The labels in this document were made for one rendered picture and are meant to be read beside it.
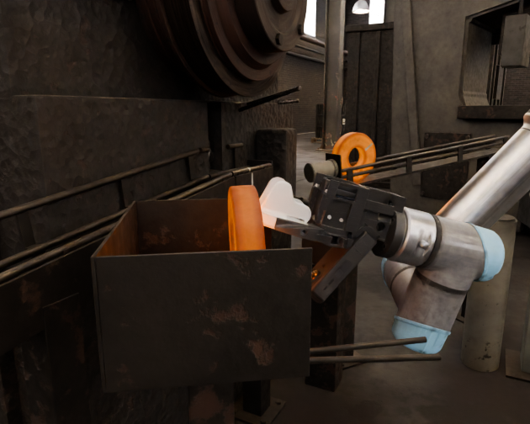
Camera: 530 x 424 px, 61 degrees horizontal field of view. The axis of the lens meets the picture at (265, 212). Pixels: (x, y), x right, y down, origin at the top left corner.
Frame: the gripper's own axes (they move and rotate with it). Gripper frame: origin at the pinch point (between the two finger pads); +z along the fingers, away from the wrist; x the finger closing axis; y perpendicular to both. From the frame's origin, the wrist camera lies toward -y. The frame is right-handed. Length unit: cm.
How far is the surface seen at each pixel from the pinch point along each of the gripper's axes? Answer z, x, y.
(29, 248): 27.5, -11.2, -14.5
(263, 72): -4, -53, 24
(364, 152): -44, -81, 13
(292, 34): -7, -50, 33
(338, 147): -35, -78, 12
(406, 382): -74, -66, -54
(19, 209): 30.0, -12.2, -9.4
